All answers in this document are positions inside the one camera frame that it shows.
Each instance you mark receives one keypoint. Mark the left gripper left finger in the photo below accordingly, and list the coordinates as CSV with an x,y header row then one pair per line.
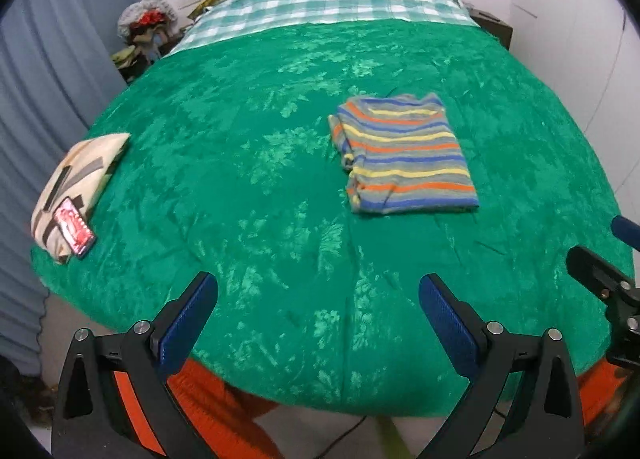
x,y
90,418

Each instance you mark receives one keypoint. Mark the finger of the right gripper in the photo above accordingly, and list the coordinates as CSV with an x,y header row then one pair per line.
x,y
620,297
626,231

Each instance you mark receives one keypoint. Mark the pile of clothes bag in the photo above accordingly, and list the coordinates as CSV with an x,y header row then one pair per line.
x,y
148,28

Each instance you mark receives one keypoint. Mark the striped knit sweater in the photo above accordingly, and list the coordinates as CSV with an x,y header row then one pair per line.
x,y
400,154

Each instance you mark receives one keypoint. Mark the green white checkered blanket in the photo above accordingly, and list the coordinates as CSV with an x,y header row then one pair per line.
x,y
229,19

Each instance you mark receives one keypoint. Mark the orange trousers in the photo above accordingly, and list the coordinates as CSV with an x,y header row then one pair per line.
x,y
226,417

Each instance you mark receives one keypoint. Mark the red smartphone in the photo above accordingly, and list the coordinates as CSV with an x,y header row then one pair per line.
x,y
73,228

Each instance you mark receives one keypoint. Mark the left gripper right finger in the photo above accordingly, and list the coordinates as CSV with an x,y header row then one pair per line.
x,y
545,416

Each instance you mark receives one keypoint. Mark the blue grey curtain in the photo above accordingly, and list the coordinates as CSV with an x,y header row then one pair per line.
x,y
56,77

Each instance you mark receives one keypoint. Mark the dark bedside table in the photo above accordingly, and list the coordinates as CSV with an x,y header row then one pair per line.
x,y
493,25

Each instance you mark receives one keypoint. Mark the green floral bedspread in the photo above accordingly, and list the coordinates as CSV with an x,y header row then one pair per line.
x,y
231,170

